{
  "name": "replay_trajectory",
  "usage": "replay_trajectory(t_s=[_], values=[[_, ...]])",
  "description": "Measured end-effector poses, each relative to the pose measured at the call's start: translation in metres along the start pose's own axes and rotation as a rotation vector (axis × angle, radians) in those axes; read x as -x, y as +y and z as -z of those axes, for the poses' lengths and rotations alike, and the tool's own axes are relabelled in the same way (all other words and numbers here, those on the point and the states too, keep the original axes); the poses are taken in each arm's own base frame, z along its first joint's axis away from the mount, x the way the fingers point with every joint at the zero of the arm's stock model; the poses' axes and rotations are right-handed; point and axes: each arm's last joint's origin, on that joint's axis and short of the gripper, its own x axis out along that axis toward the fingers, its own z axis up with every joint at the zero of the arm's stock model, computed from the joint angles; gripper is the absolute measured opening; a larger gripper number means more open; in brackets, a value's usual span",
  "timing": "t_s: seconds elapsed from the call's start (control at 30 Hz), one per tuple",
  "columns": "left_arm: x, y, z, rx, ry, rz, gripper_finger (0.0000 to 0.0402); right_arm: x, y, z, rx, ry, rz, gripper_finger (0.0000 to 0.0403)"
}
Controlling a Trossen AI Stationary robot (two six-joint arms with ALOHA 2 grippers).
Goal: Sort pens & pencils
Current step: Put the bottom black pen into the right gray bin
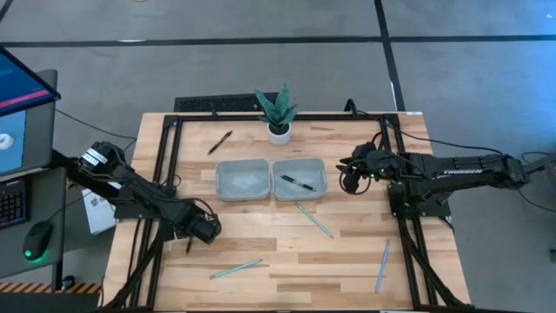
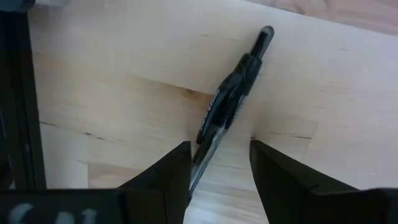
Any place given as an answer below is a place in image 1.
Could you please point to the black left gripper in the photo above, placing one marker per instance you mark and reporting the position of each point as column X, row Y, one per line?
column 200, row 226

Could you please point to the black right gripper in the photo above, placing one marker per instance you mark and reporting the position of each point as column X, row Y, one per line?
column 373, row 161

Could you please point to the dark brown pen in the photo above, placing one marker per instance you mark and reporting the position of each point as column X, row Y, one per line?
column 189, row 248

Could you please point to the teal pencil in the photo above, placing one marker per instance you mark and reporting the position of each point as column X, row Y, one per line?
column 313, row 219
column 236, row 268

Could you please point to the black pen with clip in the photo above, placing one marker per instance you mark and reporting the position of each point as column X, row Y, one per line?
column 220, row 142

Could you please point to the light blue pencil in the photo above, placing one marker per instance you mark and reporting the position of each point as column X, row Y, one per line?
column 382, row 265

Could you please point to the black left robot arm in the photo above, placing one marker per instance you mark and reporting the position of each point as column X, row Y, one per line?
column 139, row 191

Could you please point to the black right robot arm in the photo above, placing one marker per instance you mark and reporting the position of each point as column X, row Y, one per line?
column 456, row 171

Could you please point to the grey plastic bin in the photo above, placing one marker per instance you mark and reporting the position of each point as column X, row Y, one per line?
column 313, row 169
column 243, row 180

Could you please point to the snake plant in white pot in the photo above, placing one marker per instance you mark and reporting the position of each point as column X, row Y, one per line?
column 279, row 137

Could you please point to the white printed booklet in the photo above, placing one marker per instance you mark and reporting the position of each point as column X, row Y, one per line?
column 97, row 215

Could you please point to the black floor vent grate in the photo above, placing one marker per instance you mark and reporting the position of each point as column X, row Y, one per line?
column 217, row 103

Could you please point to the grey side desk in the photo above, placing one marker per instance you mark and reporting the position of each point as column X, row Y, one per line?
column 58, row 195

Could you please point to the black mouse with green light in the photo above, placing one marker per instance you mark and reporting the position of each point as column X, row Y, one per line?
column 38, row 239

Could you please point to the yellow black hazard strip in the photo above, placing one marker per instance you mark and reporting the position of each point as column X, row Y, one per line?
column 43, row 288

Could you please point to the black keyboard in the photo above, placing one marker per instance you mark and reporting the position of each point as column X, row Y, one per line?
column 13, row 204

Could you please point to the black stand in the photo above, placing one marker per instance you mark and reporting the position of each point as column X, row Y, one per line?
column 543, row 163

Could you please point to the monitor with light blue screen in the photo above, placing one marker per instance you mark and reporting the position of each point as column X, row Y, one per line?
column 13, row 143

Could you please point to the monitor with dark blue screen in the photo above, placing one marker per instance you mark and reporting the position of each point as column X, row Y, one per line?
column 21, row 87

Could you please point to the black aluminium table frame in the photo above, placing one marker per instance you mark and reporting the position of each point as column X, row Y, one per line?
column 282, row 117

